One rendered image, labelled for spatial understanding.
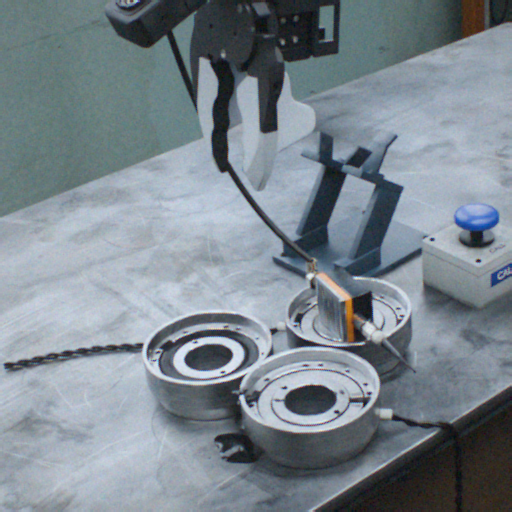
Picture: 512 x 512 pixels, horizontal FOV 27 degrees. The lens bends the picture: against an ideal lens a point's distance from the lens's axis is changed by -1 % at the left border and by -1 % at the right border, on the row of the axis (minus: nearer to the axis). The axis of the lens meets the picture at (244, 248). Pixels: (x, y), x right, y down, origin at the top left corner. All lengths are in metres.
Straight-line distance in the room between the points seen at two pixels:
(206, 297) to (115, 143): 1.67
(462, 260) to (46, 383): 0.37
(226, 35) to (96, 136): 1.85
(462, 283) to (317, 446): 0.25
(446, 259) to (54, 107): 1.70
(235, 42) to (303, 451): 0.30
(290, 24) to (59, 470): 0.38
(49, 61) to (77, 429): 1.72
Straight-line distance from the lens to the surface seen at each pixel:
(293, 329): 0.88
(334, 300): 0.86
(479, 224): 0.95
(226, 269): 1.05
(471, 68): 1.51
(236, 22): 0.78
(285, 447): 0.78
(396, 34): 3.17
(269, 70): 0.76
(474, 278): 0.95
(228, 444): 0.83
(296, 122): 0.81
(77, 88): 2.57
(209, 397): 0.84
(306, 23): 0.81
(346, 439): 0.78
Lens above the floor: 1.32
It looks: 29 degrees down
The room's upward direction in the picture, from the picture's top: 7 degrees counter-clockwise
